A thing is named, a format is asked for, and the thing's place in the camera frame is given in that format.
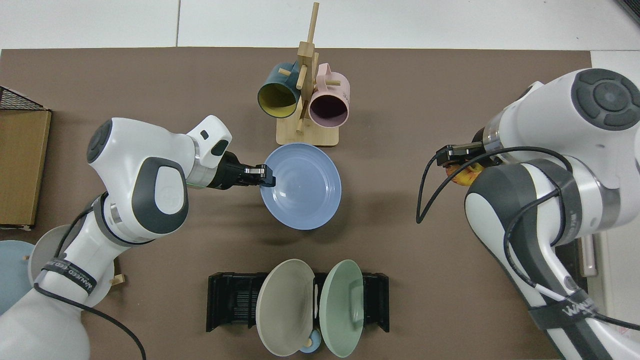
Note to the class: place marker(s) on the red yellow apple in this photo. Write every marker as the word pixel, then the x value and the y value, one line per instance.
pixel 467 176

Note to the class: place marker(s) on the black dish rack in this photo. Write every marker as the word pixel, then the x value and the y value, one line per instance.
pixel 230 300

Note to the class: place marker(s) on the beige plate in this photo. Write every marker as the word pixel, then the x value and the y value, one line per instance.
pixel 282 310

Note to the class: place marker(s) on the pale green plate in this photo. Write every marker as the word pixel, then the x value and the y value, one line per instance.
pixel 342 310

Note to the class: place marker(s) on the grey plate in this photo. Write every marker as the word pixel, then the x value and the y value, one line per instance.
pixel 47 250

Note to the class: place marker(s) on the light blue plate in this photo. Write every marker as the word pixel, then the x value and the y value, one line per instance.
pixel 12 275

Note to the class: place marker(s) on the wooden cup stand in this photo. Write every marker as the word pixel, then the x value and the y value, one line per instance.
pixel 310 137

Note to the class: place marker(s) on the dark blue cup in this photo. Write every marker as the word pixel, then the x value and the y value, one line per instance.
pixel 275 82

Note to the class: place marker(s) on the pink cup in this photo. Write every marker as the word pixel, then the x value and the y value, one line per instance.
pixel 330 102

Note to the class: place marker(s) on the brown table cloth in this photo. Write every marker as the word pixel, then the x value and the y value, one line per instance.
pixel 400 250

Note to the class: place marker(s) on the pale toaster oven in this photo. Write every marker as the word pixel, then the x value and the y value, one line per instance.
pixel 590 255

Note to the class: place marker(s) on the small blue round thing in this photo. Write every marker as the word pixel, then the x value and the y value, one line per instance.
pixel 314 344

